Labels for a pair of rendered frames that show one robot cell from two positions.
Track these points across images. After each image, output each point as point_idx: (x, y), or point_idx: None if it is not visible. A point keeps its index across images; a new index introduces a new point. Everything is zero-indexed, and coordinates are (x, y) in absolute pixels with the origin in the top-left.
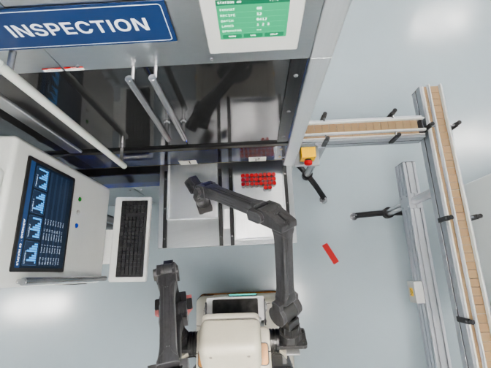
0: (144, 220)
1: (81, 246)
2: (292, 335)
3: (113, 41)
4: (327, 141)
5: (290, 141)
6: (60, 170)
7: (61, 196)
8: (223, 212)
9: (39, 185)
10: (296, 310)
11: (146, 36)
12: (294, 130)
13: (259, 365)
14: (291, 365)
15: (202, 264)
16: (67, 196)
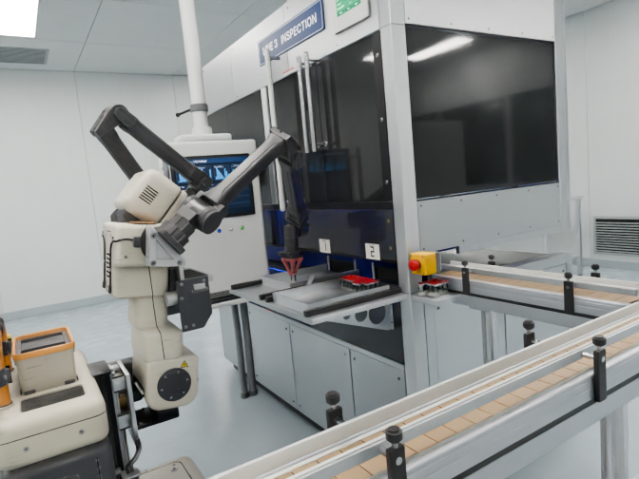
0: None
1: (203, 246)
2: (172, 220)
3: (305, 36)
4: (465, 272)
5: (393, 196)
6: (253, 192)
7: (235, 198)
8: None
9: (233, 169)
10: (203, 207)
11: (315, 28)
12: (391, 163)
13: (131, 196)
14: (111, 453)
15: None
16: (238, 207)
